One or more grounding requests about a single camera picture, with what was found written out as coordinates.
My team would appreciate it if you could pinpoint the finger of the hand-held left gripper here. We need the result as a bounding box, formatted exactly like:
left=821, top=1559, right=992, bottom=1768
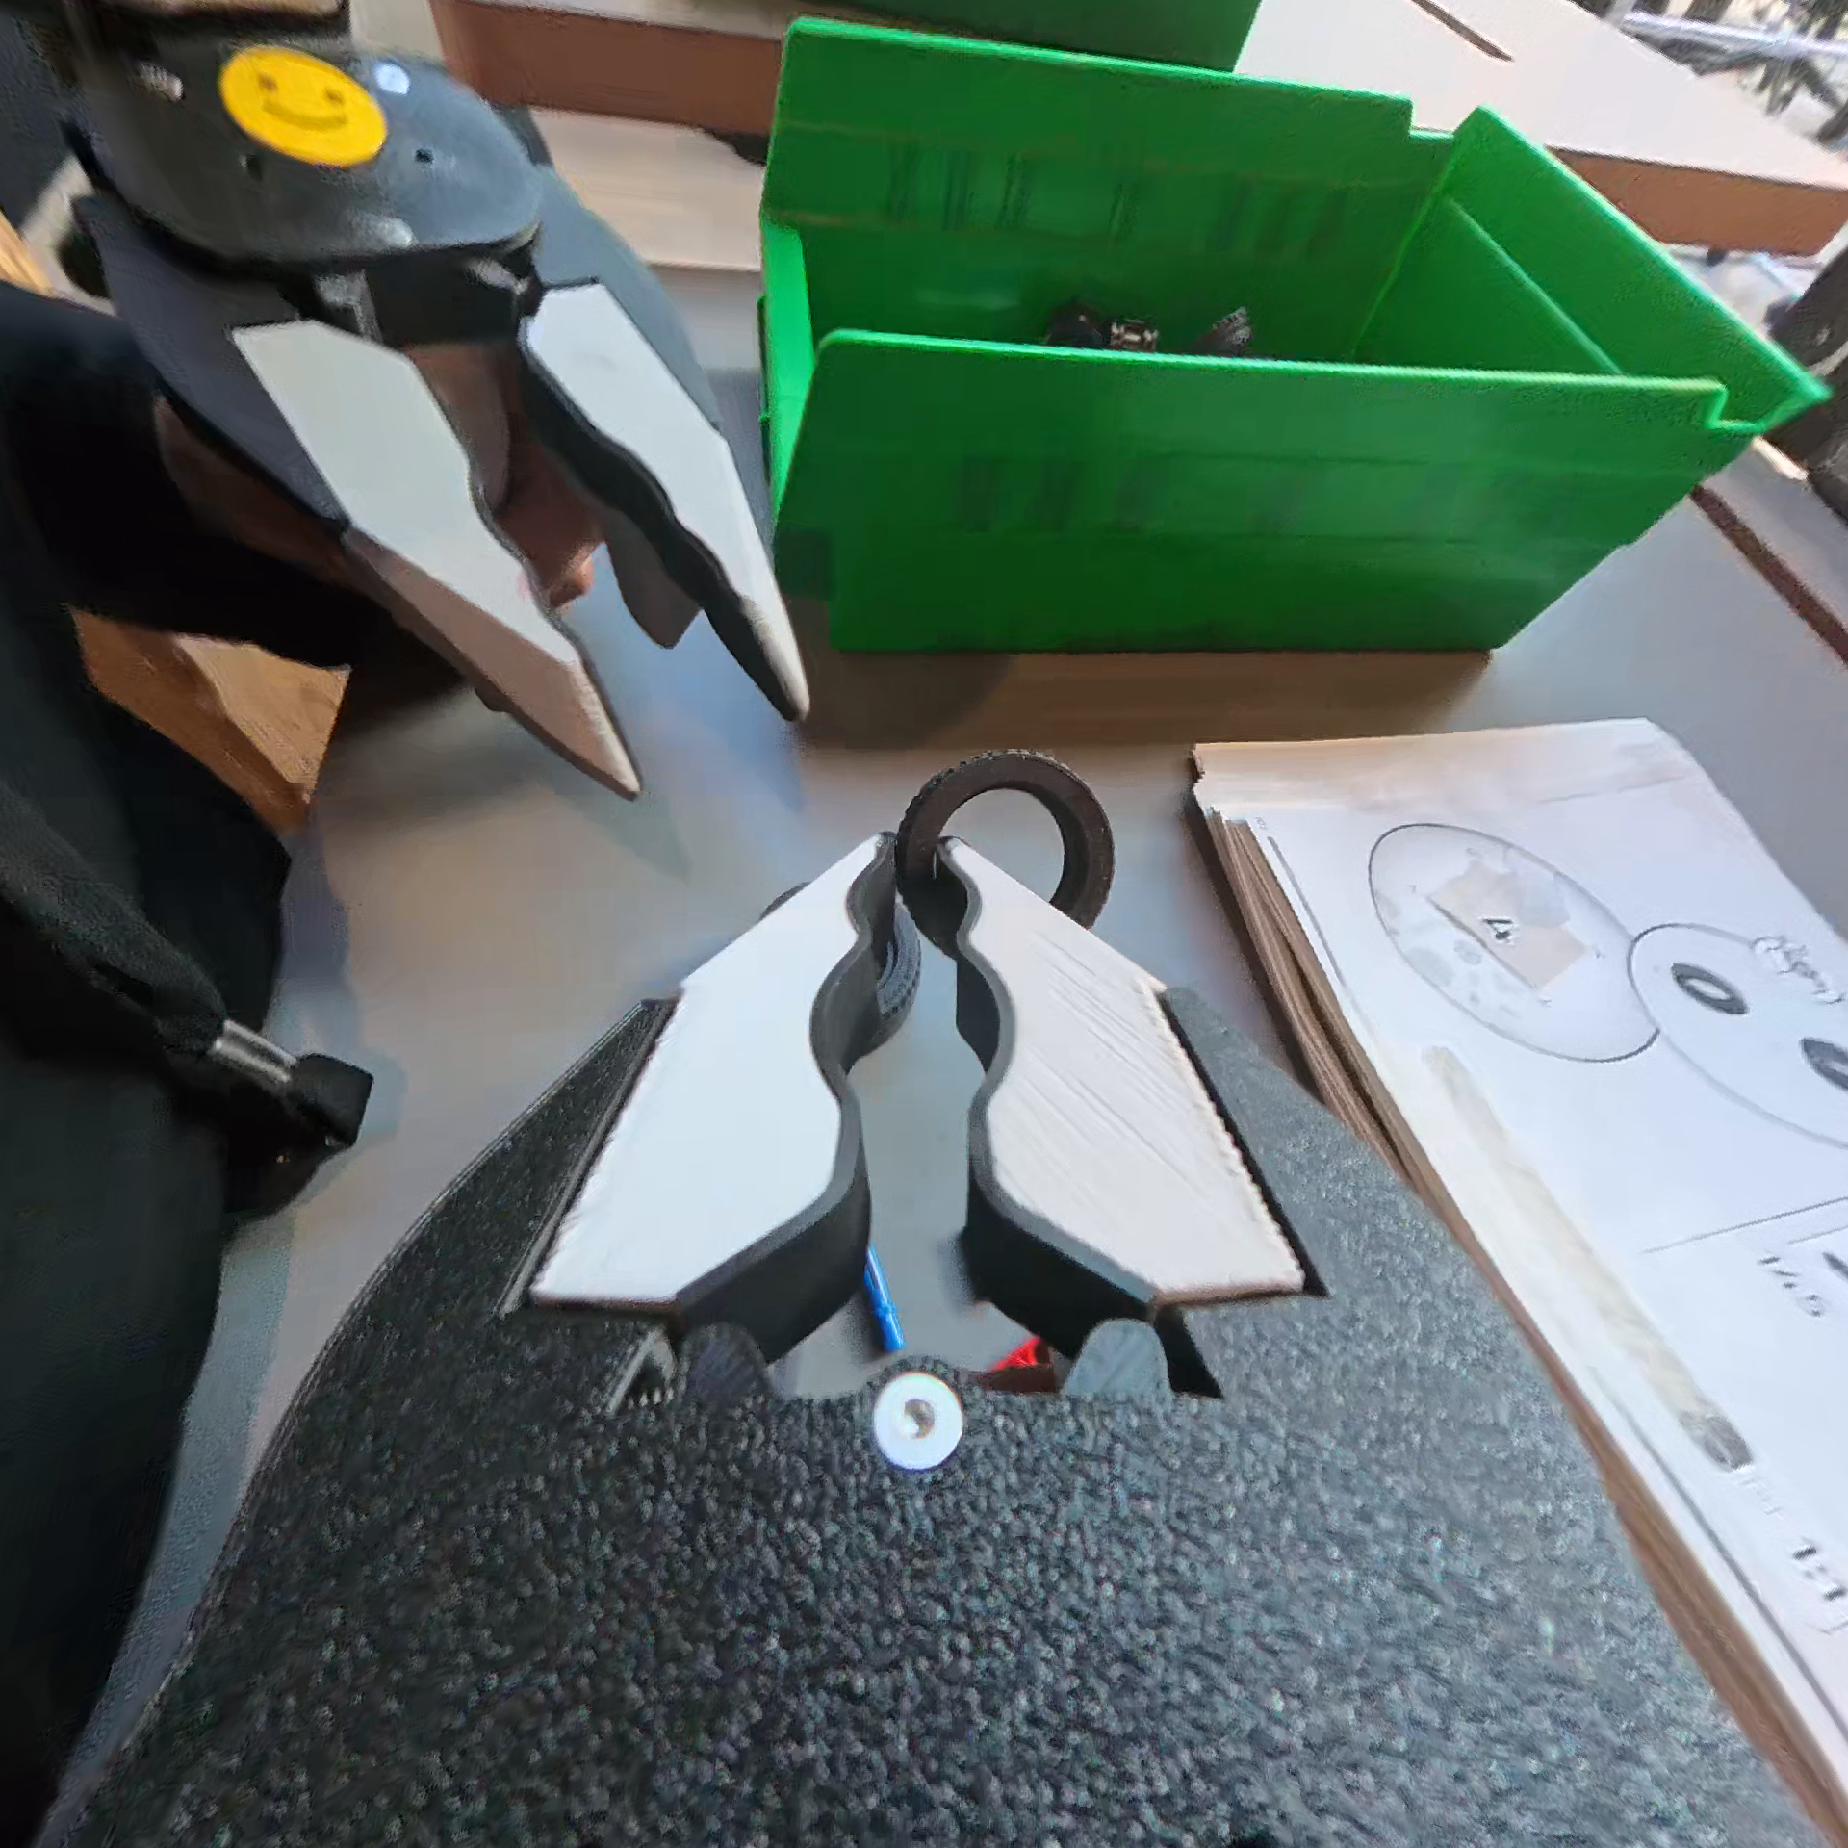
left=230, top=317, right=644, bottom=802
left=517, top=281, right=814, bottom=724

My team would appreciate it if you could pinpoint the wooden-edged table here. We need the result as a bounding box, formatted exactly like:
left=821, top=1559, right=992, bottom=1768
left=434, top=0, right=1848, bottom=259

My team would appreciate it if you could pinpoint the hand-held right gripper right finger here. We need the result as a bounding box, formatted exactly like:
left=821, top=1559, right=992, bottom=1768
left=928, top=837, right=1309, bottom=1356

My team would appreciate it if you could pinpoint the pile of brick parts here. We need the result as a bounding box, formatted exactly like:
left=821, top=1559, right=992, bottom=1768
left=1043, top=294, right=1258, bottom=358

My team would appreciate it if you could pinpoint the grey desk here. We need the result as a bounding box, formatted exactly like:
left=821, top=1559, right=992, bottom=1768
left=137, top=259, right=1848, bottom=1848

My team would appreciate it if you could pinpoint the green plastic bin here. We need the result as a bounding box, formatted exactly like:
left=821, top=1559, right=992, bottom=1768
left=868, top=0, right=1266, bottom=71
left=758, top=17, right=1831, bottom=656

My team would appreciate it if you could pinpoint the black harness strap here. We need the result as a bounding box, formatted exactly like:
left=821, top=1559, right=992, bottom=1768
left=0, top=778, right=375, bottom=1158

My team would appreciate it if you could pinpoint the open instruction booklet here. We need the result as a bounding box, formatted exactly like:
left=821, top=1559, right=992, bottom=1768
left=1190, top=718, right=1848, bottom=1827

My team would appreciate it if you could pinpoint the person's left hand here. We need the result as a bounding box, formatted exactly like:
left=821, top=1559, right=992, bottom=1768
left=432, top=344, right=618, bottom=611

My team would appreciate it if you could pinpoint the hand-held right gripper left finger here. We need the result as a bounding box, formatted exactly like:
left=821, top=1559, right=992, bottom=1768
left=534, top=831, right=905, bottom=1356

